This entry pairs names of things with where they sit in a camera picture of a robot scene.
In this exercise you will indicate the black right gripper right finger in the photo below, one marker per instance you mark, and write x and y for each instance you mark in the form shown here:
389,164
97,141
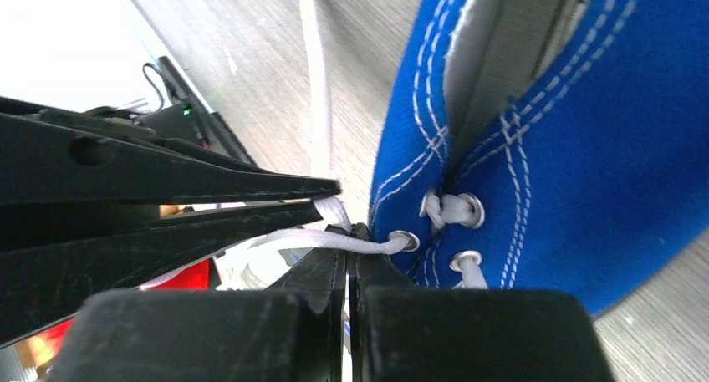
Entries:
404,333

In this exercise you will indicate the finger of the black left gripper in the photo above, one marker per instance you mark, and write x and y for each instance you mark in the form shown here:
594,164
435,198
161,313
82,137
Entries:
44,162
49,269

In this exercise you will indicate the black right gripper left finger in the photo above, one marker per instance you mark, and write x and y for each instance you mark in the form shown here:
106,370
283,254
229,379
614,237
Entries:
276,319

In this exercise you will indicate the white shoelace of sneaker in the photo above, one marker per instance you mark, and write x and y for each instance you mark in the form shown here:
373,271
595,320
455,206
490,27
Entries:
327,219

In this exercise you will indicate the blue canvas sneaker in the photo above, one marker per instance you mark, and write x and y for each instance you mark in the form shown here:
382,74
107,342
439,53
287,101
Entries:
589,182

